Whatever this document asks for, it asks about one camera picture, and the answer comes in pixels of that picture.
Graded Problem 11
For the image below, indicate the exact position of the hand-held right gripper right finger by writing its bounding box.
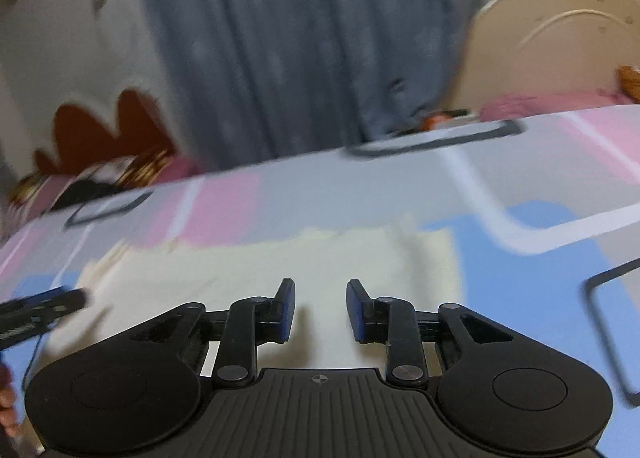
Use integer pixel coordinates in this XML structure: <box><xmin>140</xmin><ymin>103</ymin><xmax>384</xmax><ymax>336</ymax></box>
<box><xmin>346</xmin><ymin>279</ymin><xmax>514</xmax><ymax>387</ymax></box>

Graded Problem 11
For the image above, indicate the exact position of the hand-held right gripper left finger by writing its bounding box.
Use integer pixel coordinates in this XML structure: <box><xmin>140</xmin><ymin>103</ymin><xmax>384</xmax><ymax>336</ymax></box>
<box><xmin>131</xmin><ymin>279</ymin><xmax>297</xmax><ymax>387</ymax></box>

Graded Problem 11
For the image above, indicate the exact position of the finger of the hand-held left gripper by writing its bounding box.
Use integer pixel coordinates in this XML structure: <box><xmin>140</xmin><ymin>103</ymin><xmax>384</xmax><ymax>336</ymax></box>
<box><xmin>0</xmin><ymin>287</ymin><xmax>89</xmax><ymax>326</ymax></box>

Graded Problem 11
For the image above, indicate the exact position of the cream knit sweater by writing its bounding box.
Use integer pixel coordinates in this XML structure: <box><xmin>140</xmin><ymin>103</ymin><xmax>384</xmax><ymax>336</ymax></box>
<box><xmin>46</xmin><ymin>224</ymin><xmax>465</xmax><ymax>370</ymax></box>

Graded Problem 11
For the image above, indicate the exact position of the person's left hand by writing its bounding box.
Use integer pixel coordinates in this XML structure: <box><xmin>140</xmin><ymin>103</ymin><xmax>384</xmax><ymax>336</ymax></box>
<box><xmin>0</xmin><ymin>369</ymin><xmax>22</xmax><ymax>440</ymax></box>

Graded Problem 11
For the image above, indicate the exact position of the striped pink pillow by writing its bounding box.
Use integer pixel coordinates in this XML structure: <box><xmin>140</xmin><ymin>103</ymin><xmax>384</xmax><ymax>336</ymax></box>
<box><xmin>7</xmin><ymin>173</ymin><xmax>71</xmax><ymax>219</ymax></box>

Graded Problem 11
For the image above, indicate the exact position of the dark cloth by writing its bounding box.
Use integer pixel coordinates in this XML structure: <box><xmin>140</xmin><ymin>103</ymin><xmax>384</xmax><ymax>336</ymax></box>
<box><xmin>52</xmin><ymin>180</ymin><xmax>126</xmax><ymax>211</ymax></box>

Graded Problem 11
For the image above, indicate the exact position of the floral pillow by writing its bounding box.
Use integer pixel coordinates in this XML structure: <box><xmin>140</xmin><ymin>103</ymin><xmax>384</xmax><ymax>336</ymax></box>
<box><xmin>95</xmin><ymin>148</ymin><xmax>196</xmax><ymax>189</ymax></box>

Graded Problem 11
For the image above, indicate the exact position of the red heart-shaped headboard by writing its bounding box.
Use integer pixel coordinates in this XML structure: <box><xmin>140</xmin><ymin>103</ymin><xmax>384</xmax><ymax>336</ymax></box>
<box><xmin>32</xmin><ymin>88</ymin><xmax>181</xmax><ymax>176</ymax></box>

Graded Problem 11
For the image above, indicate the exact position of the orange item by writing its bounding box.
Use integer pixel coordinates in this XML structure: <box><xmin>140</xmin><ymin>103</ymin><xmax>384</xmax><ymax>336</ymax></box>
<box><xmin>422</xmin><ymin>112</ymin><xmax>468</xmax><ymax>131</ymax></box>

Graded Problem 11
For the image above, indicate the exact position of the patterned grey pink bed sheet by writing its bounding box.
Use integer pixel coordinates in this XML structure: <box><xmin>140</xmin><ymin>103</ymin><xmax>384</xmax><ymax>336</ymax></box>
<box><xmin>0</xmin><ymin>105</ymin><xmax>640</xmax><ymax>458</ymax></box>

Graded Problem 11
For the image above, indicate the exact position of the blue grey curtain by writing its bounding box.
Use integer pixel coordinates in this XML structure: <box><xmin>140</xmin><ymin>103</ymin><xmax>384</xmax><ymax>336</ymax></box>
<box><xmin>127</xmin><ymin>0</ymin><xmax>483</xmax><ymax>173</ymax></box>

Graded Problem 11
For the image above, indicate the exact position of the pink bedding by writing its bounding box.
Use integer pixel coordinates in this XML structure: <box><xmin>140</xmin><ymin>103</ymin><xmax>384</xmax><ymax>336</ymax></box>
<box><xmin>479</xmin><ymin>90</ymin><xmax>633</xmax><ymax>123</ymax></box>

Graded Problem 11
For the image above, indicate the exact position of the cream rounded headboard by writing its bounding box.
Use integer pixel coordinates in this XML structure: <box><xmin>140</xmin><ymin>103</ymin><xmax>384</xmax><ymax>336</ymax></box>
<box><xmin>442</xmin><ymin>0</ymin><xmax>640</xmax><ymax>111</ymax></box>

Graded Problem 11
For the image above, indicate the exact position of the black cable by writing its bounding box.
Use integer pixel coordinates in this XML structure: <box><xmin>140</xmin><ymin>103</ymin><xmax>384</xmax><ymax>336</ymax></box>
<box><xmin>22</xmin><ymin>325</ymin><xmax>43</xmax><ymax>391</ymax></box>

